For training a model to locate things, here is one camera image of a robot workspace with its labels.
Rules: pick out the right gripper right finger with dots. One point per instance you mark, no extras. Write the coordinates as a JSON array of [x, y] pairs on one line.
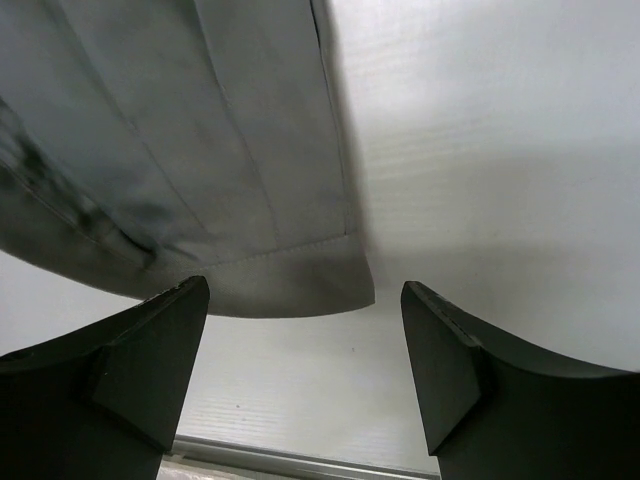
[[495, 406]]

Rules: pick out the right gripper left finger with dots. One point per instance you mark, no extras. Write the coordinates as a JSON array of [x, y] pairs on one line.
[[104, 401]]

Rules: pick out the grey pleated skirt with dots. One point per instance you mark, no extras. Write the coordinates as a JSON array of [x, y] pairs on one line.
[[145, 142]]

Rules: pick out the aluminium front rail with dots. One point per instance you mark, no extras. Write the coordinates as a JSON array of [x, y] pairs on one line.
[[268, 461]]

